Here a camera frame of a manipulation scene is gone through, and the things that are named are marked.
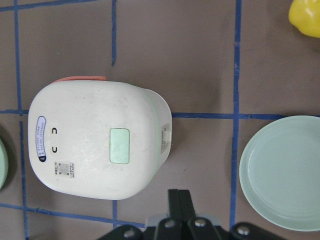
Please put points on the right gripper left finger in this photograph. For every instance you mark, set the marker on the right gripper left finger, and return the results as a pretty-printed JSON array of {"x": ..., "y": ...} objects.
[{"x": 166, "y": 226}]

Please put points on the white rice cooker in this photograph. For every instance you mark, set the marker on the white rice cooker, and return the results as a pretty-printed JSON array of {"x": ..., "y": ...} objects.
[{"x": 98, "y": 139}]

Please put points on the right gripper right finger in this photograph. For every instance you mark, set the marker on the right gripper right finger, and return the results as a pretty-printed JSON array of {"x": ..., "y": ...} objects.
[{"x": 201, "y": 226}]

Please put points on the yellow toy bell pepper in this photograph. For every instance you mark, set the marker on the yellow toy bell pepper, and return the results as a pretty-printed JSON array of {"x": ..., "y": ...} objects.
[{"x": 305, "y": 16}]

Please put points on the green plate near right arm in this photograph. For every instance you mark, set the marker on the green plate near right arm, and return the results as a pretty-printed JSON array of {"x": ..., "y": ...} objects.
[{"x": 279, "y": 172}]

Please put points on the green plate near left arm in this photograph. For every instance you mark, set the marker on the green plate near left arm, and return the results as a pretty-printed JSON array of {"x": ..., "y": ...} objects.
[{"x": 4, "y": 165}]

